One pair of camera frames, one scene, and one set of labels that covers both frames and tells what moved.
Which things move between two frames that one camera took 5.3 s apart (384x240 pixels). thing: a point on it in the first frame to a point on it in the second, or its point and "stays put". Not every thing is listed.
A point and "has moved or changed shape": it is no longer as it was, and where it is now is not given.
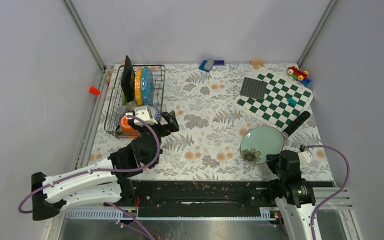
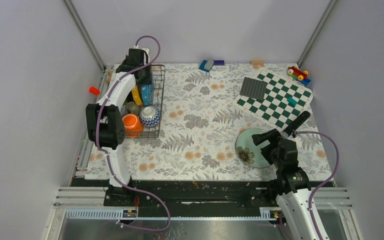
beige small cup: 130,106 stays put
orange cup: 127,130 stays put
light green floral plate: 260,142 has moved or changed shape
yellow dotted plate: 138,86 stays put
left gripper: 170,119 to 148,80
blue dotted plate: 147,85 stays put
